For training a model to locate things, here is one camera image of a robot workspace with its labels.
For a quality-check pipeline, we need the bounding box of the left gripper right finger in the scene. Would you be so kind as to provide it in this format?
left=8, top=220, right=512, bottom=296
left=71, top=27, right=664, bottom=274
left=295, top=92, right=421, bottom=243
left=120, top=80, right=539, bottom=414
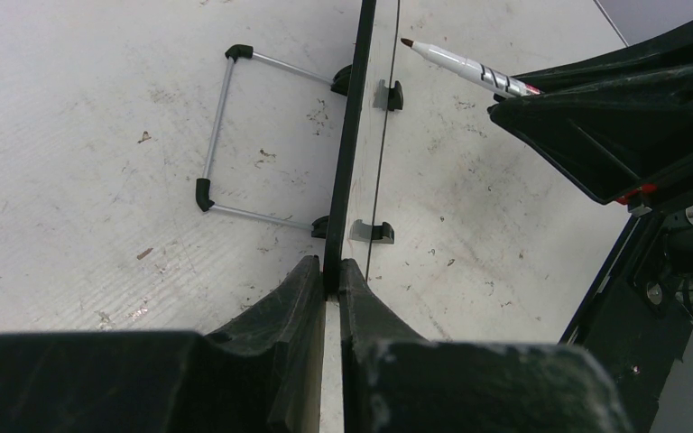
left=338, top=259, right=633, bottom=432

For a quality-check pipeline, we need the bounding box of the white marker pen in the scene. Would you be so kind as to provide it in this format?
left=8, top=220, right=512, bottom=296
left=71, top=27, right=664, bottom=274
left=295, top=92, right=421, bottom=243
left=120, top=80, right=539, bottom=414
left=400, top=38, right=541, bottom=98

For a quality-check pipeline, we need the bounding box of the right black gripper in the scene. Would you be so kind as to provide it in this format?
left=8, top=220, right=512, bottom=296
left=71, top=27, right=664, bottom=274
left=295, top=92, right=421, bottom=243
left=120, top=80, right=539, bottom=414
left=489, top=65, right=693, bottom=432

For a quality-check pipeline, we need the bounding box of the small black-framed whiteboard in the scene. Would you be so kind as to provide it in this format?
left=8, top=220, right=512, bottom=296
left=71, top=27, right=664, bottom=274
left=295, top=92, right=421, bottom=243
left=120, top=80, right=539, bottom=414
left=191, top=1, right=401, bottom=296

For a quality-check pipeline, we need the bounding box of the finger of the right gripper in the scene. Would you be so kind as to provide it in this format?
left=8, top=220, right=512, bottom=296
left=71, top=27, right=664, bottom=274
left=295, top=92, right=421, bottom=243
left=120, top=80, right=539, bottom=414
left=517, top=20, right=693, bottom=92

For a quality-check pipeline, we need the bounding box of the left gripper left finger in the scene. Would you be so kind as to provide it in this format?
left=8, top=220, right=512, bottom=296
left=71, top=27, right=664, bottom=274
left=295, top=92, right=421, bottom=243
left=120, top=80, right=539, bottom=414
left=0, top=255, right=325, bottom=432

